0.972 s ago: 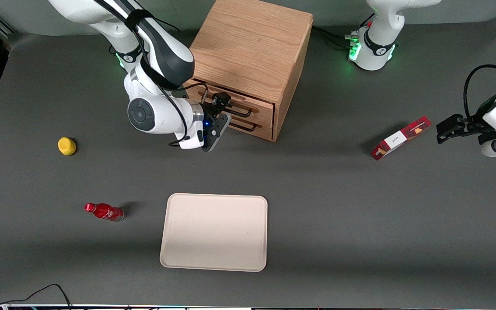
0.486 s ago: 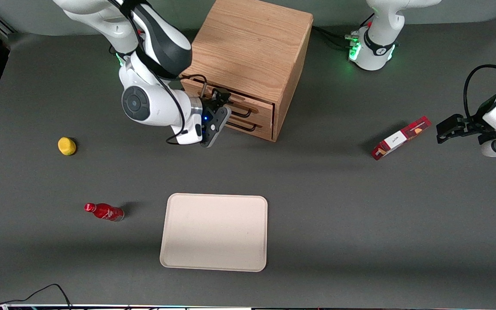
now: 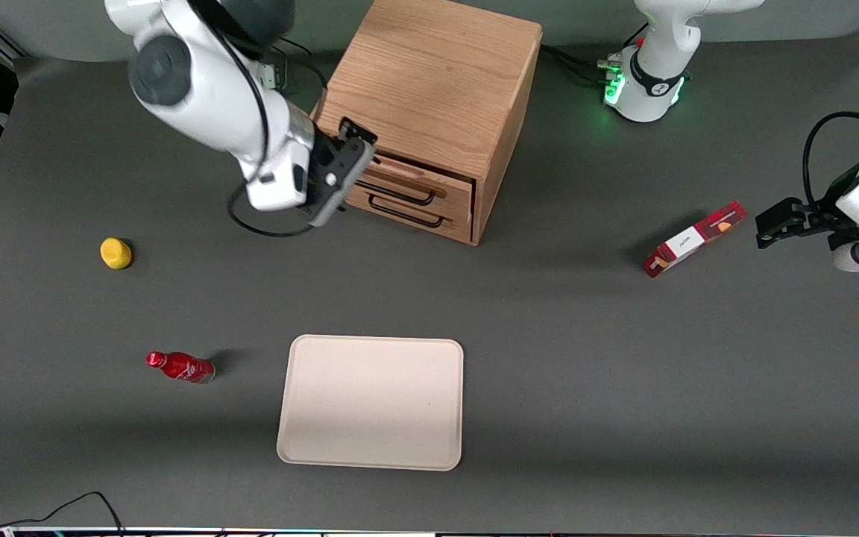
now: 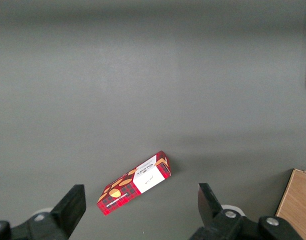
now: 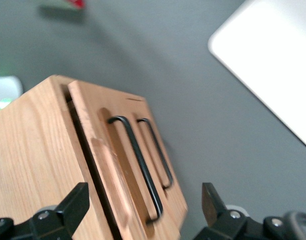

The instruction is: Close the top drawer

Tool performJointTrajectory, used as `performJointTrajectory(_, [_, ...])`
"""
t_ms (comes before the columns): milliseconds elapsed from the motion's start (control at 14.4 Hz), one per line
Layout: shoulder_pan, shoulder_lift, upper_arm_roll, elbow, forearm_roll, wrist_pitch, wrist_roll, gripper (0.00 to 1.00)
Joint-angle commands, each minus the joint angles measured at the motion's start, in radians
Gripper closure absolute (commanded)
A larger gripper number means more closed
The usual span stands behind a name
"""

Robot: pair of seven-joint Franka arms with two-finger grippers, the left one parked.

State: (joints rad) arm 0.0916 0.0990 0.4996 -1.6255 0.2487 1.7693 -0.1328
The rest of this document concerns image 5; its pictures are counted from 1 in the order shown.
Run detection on red tartan shortbread box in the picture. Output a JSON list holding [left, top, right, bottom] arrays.
[[39, 0, 87, 13]]

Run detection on beige plastic tray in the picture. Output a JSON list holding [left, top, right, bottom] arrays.
[[207, 0, 306, 151]]

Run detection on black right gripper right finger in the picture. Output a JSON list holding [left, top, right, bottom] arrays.
[[192, 182, 299, 240]]

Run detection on wooden drawer with short handle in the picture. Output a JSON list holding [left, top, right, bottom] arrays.
[[127, 96, 189, 236]]

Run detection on short black drawer handle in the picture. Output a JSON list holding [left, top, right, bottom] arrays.
[[136, 117, 174, 190]]

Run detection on wooden drawer cabinet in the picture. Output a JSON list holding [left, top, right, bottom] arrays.
[[0, 74, 124, 240]]

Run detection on long black drawer handle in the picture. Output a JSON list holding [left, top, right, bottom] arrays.
[[107, 115, 164, 225]]

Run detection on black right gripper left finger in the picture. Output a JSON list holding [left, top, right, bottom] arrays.
[[0, 182, 90, 240]]

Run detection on wooden drawer with long handle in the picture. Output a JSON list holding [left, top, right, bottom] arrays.
[[67, 80, 184, 240]]

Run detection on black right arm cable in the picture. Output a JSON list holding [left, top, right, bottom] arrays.
[[282, 211, 306, 240]]

